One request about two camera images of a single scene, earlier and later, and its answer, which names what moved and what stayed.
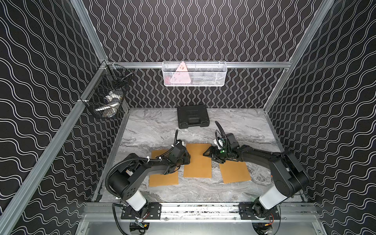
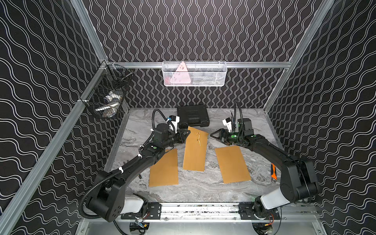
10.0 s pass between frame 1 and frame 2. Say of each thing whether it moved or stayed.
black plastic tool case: stayed
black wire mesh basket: stayed
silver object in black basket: stayed
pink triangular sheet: stayed
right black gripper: moved
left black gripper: moved
